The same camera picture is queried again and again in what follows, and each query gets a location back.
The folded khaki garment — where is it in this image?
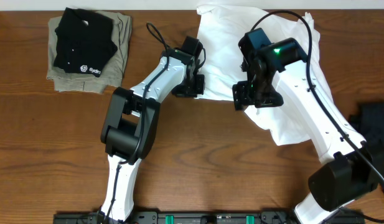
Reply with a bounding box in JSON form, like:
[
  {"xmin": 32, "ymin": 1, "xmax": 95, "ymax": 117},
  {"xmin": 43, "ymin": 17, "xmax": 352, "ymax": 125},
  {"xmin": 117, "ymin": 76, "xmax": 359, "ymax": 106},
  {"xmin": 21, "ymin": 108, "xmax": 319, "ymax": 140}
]
[{"xmin": 47, "ymin": 11, "xmax": 132, "ymax": 93}]

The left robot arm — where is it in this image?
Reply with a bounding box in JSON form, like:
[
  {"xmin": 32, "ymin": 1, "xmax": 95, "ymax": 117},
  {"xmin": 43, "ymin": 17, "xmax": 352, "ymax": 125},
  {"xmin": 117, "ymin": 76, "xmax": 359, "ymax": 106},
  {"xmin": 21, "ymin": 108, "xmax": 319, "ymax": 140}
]
[{"xmin": 98, "ymin": 47, "xmax": 206, "ymax": 223}]

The white t-shirt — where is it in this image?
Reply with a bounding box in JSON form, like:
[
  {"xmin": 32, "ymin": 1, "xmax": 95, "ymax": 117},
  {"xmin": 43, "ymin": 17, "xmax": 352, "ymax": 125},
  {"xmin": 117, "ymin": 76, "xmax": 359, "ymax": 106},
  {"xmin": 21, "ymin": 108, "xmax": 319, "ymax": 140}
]
[{"xmin": 197, "ymin": 4, "xmax": 332, "ymax": 146}]

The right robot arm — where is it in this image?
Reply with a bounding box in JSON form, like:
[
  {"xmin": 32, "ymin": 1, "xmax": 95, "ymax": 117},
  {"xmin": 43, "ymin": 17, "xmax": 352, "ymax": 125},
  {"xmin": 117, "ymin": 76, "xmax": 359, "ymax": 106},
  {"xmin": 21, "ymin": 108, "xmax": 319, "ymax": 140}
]
[{"xmin": 232, "ymin": 36, "xmax": 384, "ymax": 223}]

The folded black polo shirt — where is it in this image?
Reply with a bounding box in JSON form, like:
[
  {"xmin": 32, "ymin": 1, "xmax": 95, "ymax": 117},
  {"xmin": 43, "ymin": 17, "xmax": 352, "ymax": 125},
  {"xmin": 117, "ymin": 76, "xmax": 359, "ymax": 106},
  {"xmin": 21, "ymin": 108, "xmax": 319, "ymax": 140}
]
[{"xmin": 54, "ymin": 8, "xmax": 118, "ymax": 77}]

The dark crumpled garment pile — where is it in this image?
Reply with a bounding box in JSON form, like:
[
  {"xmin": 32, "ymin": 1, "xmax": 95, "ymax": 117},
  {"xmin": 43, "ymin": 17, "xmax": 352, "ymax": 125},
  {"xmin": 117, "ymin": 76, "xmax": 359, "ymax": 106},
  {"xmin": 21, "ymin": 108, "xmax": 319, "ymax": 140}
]
[{"xmin": 348, "ymin": 101, "xmax": 384, "ymax": 176}]

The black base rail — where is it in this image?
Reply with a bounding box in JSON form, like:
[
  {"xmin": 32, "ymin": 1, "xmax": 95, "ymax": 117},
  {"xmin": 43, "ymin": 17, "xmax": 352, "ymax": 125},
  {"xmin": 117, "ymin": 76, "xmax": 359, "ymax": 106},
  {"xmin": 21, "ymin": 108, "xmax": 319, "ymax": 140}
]
[{"xmin": 53, "ymin": 210, "xmax": 366, "ymax": 224}]

